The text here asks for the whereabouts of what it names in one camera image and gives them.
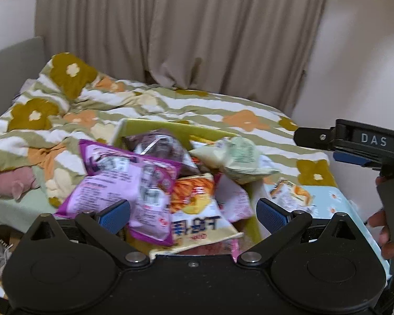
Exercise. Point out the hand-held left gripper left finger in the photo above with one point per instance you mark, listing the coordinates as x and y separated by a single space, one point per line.
115 216

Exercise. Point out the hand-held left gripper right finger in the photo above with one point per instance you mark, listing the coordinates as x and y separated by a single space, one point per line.
272 213

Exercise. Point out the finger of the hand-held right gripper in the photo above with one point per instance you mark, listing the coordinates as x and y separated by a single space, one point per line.
351 159
312 136

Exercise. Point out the white orange snack packet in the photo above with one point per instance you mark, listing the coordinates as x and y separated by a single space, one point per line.
289 193

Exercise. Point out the purple snack packet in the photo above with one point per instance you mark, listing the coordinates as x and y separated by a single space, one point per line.
111 177

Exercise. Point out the pink striped snack packet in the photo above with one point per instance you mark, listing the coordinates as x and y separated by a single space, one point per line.
233 203

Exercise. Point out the pale green snack packet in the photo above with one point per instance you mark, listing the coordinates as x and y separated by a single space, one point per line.
243 157

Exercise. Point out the cream packet with orange sticks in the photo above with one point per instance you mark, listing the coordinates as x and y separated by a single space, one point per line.
197 223

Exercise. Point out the brown snack packet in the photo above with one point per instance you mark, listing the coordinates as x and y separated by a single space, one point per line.
164 147

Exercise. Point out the cream snack packet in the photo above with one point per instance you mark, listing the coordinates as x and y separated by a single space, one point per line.
207 153

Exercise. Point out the cardboard box green inside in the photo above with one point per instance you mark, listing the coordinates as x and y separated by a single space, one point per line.
184 129

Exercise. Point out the person's right hand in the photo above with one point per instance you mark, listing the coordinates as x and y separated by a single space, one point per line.
385 236

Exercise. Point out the pale green bed sheet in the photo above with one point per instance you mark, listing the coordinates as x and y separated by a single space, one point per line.
16 208

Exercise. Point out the striped floral blanket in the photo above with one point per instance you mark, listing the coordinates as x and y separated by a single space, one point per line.
216 108

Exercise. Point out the beige curtain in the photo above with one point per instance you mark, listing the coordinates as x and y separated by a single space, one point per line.
184 23

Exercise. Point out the grey bed headboard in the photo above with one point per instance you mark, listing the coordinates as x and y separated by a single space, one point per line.
16 69

